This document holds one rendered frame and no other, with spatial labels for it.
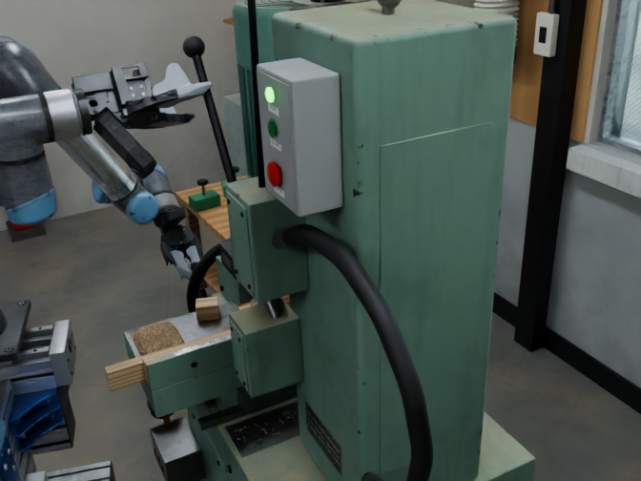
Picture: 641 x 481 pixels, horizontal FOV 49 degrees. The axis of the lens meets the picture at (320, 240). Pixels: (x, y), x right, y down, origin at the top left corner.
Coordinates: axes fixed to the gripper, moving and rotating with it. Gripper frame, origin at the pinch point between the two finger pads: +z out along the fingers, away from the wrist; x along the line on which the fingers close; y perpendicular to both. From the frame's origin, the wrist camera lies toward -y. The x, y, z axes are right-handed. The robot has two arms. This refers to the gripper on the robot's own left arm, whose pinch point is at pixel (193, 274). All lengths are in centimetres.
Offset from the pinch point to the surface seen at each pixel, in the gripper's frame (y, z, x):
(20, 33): 113, -230, 7
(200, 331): -20.3, 24.6, 8.1
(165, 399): -24.8, 37.3, 19.3
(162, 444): 6.4, 34.5, 18.3
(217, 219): 75, -64, -36
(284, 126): -88, 36, 7
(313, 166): -85, 40, 4
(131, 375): -26.9, 32.0, 23.7
